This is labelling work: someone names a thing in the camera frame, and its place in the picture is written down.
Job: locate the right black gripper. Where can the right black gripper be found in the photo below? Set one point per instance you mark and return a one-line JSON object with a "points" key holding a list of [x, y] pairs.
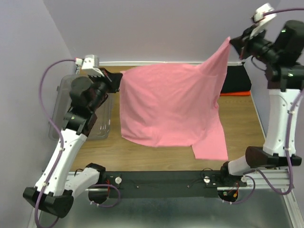
{"points": [[242, 43]]}

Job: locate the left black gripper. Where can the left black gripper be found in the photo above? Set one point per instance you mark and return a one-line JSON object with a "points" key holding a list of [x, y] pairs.
{"points": [[112, 79]]}

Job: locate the pink t shirt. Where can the pink t shirt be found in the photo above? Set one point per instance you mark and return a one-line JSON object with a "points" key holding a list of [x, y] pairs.
{"points": [[169, 104]]}

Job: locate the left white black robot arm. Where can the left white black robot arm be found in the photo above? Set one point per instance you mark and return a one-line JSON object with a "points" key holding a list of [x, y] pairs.
{"points": [[52, 193]]}

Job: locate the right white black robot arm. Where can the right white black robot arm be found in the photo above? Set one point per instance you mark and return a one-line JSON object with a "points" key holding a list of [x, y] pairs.
{"points": [[285, 83]]}

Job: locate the folded black t shirt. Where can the folded black t shirt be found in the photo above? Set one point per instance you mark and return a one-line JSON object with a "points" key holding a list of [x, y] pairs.
{"points": [[237, 80]]}

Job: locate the folded orange t shirt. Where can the folded orange t shirt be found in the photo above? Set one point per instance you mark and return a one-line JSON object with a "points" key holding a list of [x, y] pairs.
{"points": [[244, 93]]}

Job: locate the clear plastic bin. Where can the clear plastic bin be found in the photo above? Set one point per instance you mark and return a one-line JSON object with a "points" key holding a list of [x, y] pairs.
{"points": [[101, 127]]}

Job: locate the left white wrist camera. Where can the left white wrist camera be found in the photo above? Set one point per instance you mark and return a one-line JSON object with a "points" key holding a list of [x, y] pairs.
{"points": [[89, 65]]}

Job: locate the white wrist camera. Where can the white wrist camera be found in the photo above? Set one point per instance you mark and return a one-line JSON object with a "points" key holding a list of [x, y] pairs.
{"points": [[89, 65], [261, 18]]}

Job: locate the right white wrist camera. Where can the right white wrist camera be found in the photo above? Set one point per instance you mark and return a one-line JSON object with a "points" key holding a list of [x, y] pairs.
{"points": [[261, 18]]}

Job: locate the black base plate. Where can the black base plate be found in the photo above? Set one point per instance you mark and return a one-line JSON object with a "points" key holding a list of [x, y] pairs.
{"points": [[104, 195]]}

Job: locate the aluminium frame rail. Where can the aluminium frame rail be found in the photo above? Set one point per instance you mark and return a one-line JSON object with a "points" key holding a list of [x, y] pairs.
{"points": [[278, 180]]}

